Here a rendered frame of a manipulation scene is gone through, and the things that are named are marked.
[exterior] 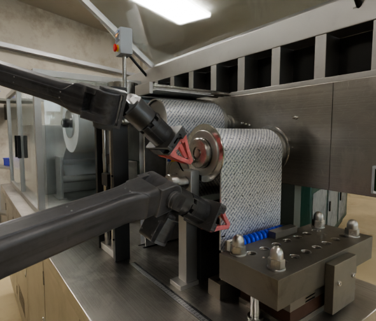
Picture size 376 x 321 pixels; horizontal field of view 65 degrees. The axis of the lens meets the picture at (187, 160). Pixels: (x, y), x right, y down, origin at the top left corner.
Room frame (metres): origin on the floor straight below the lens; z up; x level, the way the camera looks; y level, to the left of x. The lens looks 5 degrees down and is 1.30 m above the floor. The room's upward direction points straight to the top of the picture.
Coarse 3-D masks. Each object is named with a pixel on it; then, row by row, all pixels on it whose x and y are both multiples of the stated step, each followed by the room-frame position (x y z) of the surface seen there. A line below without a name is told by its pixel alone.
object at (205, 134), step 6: (198, 132) 0.76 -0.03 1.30; (204, 132) 0.74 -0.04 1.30; (192, 138) 0.78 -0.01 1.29; (210, 138) 0.72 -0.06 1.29; (210, 144) 0.72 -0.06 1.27; (216, 144) 0.71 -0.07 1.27; (282, 144) 0.86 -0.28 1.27; (216, 150) 0.70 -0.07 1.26; (282, 150) 0.85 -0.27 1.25; (216, 156) 0.70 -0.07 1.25; (216, 162) 0.71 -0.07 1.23; (198, 168) 0.76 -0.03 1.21; (204, 168) 0.74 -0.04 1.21; (210, 168) 0.72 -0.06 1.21; (204, 174) 0.74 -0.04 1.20
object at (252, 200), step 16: (224, 176) 0.71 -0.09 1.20; (240, 176) 0.74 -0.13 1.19; (256, 176) 0.78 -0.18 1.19; (272, 176) 0.82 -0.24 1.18; (224, 192) 0.71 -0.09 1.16; (240, 192) 0.74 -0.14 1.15; (256, 192) 0.78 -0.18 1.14; (272, 192) 0.82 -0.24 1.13; (240, 208) 0.74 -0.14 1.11; (256, 208) 0.78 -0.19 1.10; (272, 208) 0.82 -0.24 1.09; (224, 224) 0.71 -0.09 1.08; (240, 224) 0.74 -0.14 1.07; (256, 224) 0.78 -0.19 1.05; (272, 224) 0.82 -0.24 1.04; (224, 240) 0.71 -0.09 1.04
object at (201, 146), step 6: (198, 138) 0.74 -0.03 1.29; (204, 138) 0.74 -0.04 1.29; (192, 144) 0.75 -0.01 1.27; (198, 144) 0.73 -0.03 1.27; (204, 144) 0.72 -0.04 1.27; (192, 150) 0.75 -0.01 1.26; (198, 150) 0.73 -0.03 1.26; (204, 150) 0.72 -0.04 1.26; (210, 150) 0.72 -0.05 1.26; (192, 156) 0.75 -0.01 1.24; (198, 156) 0.73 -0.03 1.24; (204, 156) 0.72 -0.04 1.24; (210, 156) 0.72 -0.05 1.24; (198, 162) 0.73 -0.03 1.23; (204, 162) 0.72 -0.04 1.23; (210, 162) 0.73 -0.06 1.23
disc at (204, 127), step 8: (200, 128) 0.76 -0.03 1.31; (208, 128) 0.73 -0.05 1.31; (192, 136) 0.79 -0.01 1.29; (216, 136) 0.71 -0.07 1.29; (224, 152) 0.69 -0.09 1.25; (192, 168) 0.79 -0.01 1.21; (216, 168) 0.71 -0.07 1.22; (200, 176) 0.76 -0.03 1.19; (208, 176) 0.73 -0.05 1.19; (216, 176) 0.71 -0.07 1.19
